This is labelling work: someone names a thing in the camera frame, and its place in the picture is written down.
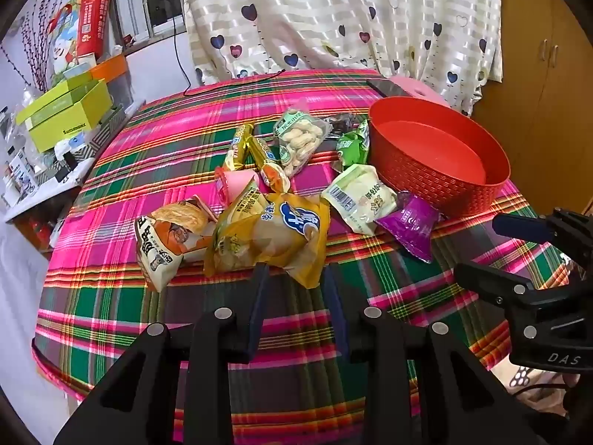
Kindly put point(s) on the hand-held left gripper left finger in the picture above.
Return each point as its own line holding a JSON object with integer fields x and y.
{"x": 259, "y": 296}

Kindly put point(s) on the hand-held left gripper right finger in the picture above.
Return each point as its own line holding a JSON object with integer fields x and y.
{"x": 336, "y": 306}

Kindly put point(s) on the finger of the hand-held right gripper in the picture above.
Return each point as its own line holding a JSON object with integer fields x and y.
{"x": 491, "y": 282}
{"x": 519, "y": 228}

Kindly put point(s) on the large yellow chip bag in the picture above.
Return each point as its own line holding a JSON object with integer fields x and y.
{"x": 259, "y": 241}

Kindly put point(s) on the purple snack packet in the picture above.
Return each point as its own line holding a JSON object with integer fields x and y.
{"x": 410, "y": 222}

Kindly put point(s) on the white orange snack packet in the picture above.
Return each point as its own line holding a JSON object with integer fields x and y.
{"x": 162, "y": 250}

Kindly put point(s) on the pale green snack packet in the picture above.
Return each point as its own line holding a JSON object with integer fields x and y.
{"x": 356, "y": 194}

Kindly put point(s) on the red plastic basket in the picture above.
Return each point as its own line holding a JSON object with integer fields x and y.
{"x": 417, "y": 171}

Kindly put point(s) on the gold wafer bar packet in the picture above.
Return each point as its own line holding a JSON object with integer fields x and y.
{"x": 264, "y": 157}
{"x": 236, "y": 146}

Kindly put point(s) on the clear peanut bag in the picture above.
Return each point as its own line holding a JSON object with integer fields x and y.
{"x": 299, "y": 141}

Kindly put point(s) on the dark brown snack packet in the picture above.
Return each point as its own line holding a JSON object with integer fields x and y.
{"x": 343, "y": 125}

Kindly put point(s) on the wooden wardrobe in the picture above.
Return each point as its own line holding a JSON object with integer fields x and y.
{"x": 546, "y": 79}

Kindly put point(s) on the pink plastic stool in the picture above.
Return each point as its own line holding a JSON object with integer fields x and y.
{"x": 424, "y": 90}

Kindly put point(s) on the black phone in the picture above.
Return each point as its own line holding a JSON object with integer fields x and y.
{"x": 389, "y": 88}

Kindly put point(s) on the black white striped box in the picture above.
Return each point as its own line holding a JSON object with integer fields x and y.
{"x": 102, "y": 134}

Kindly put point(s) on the white side table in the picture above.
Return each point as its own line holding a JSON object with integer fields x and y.
{"x": 32, "y": 206}

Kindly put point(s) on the lime green open box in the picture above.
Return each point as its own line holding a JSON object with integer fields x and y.
{"x": 69, "y": 130}

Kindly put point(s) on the clear bin with orange lid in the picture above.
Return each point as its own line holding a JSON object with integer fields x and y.
{"x": 111, "y": 67}

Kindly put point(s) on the lime green flat box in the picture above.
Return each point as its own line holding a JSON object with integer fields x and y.
{"x": 55, "y": 102}

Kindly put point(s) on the heart print curtain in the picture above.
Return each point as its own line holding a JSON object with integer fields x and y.
{"x": 324, "y": 18}

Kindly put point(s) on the window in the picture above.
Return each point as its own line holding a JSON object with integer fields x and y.
{"x": 148, "y": 0}

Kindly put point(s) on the red carton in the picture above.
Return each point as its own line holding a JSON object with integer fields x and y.
{"x": 92, "y": 23}

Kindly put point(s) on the pink bud branches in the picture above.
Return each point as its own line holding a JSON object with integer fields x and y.
{"x": 34, "y": 55}

